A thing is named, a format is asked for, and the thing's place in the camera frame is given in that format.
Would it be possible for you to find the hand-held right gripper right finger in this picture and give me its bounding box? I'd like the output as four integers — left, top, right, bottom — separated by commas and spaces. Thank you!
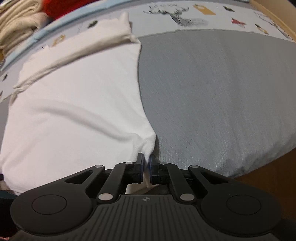
149, 153, 232, 204

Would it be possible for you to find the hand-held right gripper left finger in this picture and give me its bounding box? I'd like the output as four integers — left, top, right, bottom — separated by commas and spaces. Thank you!
62, 152, 145, 204

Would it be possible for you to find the red folded blanket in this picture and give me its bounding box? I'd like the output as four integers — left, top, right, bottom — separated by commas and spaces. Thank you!
42, 0, 97, 22

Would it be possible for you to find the cream folded blanket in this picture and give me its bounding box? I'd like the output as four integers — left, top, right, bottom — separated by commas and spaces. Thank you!
0, 0, 50, 50

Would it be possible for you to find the wooden bed frame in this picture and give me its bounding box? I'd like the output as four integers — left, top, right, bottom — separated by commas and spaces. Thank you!
250, 0, 296, 43

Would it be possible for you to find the printed deer bed sheet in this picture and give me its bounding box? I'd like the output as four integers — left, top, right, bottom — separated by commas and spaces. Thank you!
0, 0, 296, 102

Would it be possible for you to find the white long-sleeve shirt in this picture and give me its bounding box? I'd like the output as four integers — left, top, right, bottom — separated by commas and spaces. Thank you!
0, 11, 156, 195

